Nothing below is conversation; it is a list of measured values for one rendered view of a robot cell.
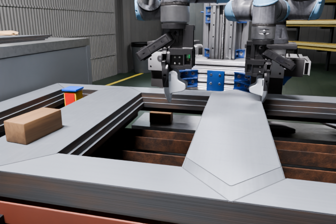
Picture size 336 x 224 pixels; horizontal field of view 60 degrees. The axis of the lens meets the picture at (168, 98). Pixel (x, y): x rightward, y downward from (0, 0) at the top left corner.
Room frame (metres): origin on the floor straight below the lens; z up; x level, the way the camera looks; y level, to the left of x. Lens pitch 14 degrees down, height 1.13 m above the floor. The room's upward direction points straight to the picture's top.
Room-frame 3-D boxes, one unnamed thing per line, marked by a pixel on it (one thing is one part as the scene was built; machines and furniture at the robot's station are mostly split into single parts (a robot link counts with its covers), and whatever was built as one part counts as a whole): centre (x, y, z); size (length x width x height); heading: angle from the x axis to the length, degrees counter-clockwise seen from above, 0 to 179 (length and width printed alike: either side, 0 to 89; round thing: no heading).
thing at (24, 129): (0.66, 0.32, 0.89); 0.12 x 0.06 x 0.05; 160
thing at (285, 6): (1.06, -0.36, 1.17); 0.11 x 0.11 x 0.08; 51
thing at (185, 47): (0.78, -0.03, 1.07); 0.09 x 0.08 x 0.12; 78
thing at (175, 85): (0.77, -0.02, 0.96); 0.06 x 0.03 x 0.09; 78
